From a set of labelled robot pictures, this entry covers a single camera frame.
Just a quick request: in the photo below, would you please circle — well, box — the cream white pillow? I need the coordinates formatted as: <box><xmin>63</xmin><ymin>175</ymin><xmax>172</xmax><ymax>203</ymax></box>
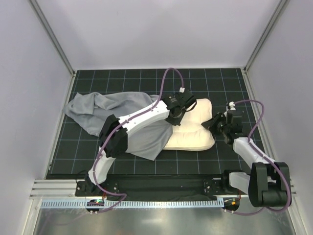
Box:
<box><xmin>163</xmin><ymin>98</ymin><xmax>215</xmax><ymax>151</ymax></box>

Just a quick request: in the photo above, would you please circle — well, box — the grey fabric pillowcase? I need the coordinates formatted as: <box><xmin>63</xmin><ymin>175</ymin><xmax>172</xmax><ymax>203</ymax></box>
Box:
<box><xmin>63</xmin><ymin>92</ymin><xmax>173</xmax><ymax>161</ymax></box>

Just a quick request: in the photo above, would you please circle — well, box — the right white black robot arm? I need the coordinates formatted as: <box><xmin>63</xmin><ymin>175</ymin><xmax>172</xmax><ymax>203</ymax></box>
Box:
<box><xmin>202</xmin><ymin>110</ymin><xmax>292</xmax><ymax>211</ymax></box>

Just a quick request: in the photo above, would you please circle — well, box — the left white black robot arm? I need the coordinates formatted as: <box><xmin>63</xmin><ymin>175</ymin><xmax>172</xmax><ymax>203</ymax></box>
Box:
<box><xmin>86</xmin><ymin>88</ymin><xmax>197</xmax><ymax>196</ymax></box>

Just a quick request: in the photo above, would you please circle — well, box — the black gridded cutting mat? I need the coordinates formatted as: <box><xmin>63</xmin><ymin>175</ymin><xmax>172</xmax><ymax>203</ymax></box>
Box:
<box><xmin>46</xmin><ymin>68</ymin><xmax>249</xmax><ymax>179</ymax></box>

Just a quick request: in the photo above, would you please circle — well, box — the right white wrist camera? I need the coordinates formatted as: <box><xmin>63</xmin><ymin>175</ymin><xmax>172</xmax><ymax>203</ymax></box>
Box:
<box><xmin>226</xmin><ymin>101</ymin><xmax>236</xmax><ymax>112</ymax></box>

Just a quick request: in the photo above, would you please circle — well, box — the slotted grey cable duct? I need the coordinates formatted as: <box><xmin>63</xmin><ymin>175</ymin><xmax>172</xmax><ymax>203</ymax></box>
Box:
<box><xmin>41</xmin><ymin>199</ymin><xmax>224</xmax><ymax>209</ymax></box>

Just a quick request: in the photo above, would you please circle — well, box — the right aluminium frame post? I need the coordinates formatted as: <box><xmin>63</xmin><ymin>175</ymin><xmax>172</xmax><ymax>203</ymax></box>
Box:
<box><xmin>243</xmin><ymin>0</ymin><xmax>290</xmax><ymax>74</ymax></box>

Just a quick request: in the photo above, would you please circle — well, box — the aluminium frame post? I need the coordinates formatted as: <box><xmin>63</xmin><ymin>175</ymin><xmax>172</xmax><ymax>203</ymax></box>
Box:
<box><xmin>28</xmin><ymin>0</ymin><xmax>75</xmax><ymax>77</ymax></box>
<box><xmin>243</xmin><ymin>0</ymin><xmax>290</xmax><ymax>74</ymax></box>

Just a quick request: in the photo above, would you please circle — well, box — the aluminium front rail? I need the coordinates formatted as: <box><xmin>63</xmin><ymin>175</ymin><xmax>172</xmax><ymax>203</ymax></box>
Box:
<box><xmin>29</xmin><ymin>178</ymin><xmax>79</xmax><ymax>199</ymax></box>

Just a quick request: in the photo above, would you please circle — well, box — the left aluminium frame post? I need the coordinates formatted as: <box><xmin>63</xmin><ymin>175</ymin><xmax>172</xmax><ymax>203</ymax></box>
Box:
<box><xmin>28</xmin><ymin>0</ymin><xmax>75</xmax><ymax>77</ymax></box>

